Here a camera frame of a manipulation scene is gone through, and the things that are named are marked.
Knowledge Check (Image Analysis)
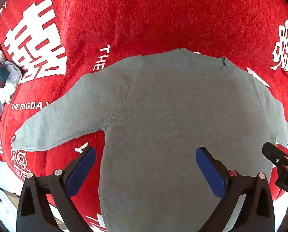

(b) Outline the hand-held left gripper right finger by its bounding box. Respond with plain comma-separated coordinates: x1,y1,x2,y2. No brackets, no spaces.
195,146,275,232

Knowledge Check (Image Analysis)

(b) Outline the red printed blanket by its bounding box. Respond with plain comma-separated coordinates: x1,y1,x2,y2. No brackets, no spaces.
0,0,288,232

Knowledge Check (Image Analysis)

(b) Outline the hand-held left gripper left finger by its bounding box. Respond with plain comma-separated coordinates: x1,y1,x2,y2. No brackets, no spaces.
16,146,97,232

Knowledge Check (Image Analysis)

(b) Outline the grey sweater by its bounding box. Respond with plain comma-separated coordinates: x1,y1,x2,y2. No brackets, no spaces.
12,48,288,232

